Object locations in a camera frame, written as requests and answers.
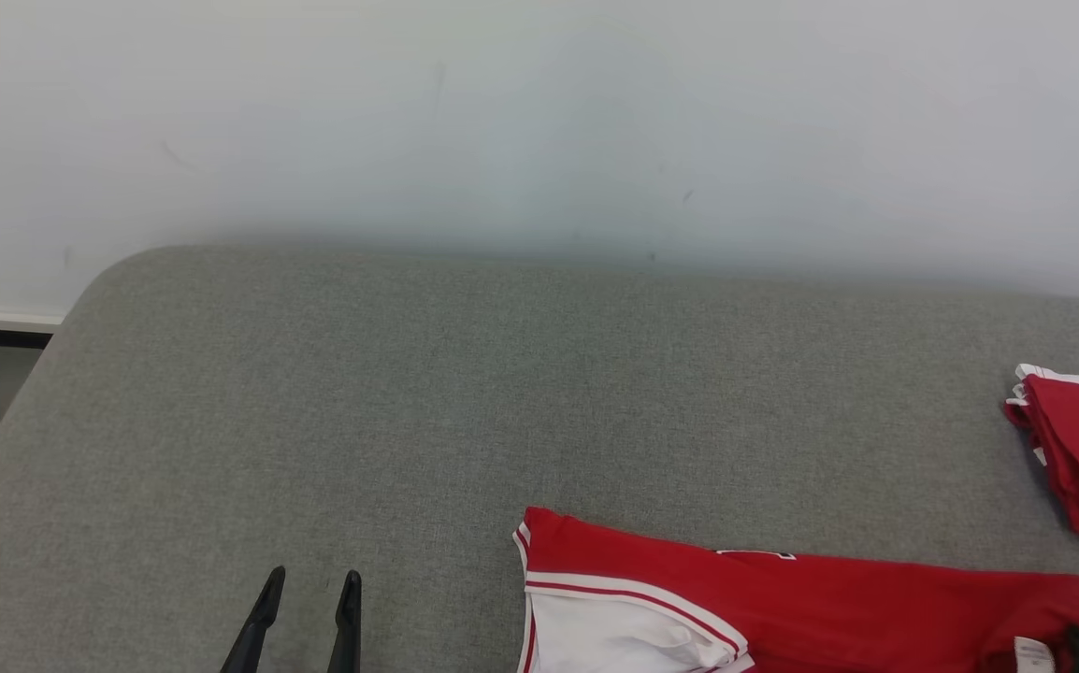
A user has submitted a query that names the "red jersey with navy lettering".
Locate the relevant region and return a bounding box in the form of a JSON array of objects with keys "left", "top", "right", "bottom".
[{"left": 512, "top": 507, "right": 1079, "bottom": 673}]

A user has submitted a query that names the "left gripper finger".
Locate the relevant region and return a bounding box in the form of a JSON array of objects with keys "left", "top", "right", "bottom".
[
  {"left": 326, "top": 570, "right": 364, "bottom": 673},
  {"left": 220, "top": 566, "right": 287, "bottom": 673}
]

